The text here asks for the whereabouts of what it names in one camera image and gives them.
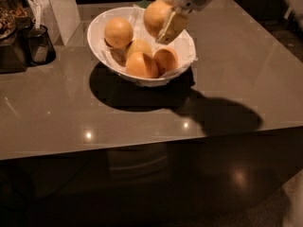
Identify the yellowish fruit in bowl middle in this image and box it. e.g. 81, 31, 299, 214
124, 39, 152, 60

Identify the white oval bowl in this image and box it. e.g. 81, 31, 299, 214
86, 6, 197, 88

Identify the black appliance with food bowl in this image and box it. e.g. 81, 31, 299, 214
0, 0, 31, 74

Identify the green yellow sponge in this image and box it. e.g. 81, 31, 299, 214
134, 0, 152, 9

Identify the clear plastic bag liner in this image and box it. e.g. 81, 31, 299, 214
99, 6, 199, 81

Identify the white panel board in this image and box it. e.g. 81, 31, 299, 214
37, 0, 80, 45

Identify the black mesh cup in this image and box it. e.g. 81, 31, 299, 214
27, 26, 56, 65

